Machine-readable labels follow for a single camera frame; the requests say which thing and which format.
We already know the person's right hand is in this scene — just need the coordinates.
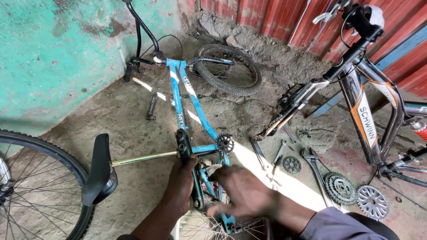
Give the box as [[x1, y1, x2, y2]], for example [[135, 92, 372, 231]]
[[205, 164, 285, 221]]

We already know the person's left hand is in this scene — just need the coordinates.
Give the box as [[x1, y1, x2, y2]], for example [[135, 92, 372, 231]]
[[166, 153, 199, 218]]

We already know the black crank arm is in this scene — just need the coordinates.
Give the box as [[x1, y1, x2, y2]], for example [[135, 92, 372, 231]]
[[175, 129, 205, 210]]

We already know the spoked rear bicycle wheel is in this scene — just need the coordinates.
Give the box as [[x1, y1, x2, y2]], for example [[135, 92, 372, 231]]
[[173, 209, 268, 240]]

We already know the steel open-end spanner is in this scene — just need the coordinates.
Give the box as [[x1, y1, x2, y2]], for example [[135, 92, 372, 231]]
[[270, 139, 288, 167]]

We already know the black sprocket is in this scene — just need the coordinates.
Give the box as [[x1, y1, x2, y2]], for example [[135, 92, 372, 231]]
[[282, 156, 302, 174]]

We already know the large adjustable wrench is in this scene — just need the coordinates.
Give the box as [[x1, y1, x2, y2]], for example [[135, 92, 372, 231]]
[[302, 147, 336, 209]]

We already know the small thin spanner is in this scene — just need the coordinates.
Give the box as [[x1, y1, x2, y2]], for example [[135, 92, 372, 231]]
[[282, 125, 298, 145]]

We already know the black bicycle saddle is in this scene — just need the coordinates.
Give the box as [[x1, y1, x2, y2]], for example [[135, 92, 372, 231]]
[[81, 133, 118, 207]]

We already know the black metal peg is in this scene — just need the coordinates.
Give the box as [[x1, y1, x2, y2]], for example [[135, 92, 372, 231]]
[[146, 91, 158, 121]]

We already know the large spoked bicycle wheel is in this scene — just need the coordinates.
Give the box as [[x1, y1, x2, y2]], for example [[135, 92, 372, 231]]
[[0, 129, 96, 240]]

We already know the small black-tyred bicycle wheel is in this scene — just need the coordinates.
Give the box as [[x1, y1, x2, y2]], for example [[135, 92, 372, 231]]
[[193, 44, 263, 97]]

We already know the black front fork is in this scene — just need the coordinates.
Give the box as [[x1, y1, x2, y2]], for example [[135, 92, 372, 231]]
[[186, 56, 236, 72]]

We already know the chrome and orange bicycle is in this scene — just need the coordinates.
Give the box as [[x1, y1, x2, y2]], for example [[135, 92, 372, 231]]
[[253, 0, 427, 189]]

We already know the grey rock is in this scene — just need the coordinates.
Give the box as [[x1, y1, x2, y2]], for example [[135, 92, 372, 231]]
[[226, 35, 245, 50]]

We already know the red shock spring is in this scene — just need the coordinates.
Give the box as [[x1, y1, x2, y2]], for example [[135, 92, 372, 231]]
[[410, 120, 427, 142]]

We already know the white cloth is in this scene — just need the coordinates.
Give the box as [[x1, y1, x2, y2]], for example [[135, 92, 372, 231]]
[[363, 4, 385, 30]]

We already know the brass seat post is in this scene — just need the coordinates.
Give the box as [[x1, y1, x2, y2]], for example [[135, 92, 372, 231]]
[[111, 151, 179, 167]]

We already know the small black chainring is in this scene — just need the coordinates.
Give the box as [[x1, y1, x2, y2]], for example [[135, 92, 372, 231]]
[[216, 134, 235, 155]]

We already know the blue bicycle frame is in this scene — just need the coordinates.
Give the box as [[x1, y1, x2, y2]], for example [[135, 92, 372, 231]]
[[166, 58, 239, 234]]

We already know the silver chainring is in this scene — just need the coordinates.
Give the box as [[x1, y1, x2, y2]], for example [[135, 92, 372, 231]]
[[356, 185, 390, 222]]

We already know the black brake cable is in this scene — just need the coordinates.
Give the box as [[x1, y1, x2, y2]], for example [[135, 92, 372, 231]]
[[139, 34, 184, 63]]

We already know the black handlebar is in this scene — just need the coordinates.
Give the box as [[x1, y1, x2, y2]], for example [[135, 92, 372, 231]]
[[121, 0, 166, 82]]

